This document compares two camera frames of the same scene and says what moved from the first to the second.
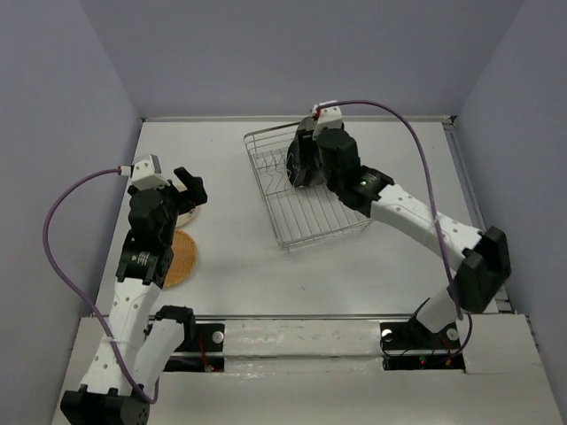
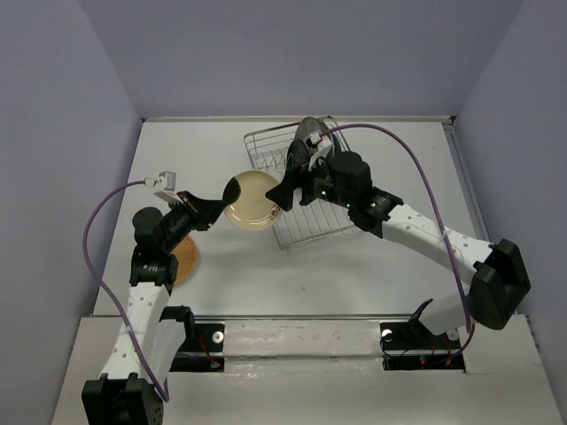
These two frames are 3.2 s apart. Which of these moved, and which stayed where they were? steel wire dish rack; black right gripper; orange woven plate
Moved: black right gripper
Stayed: steel wire dish rack; orange woven plate
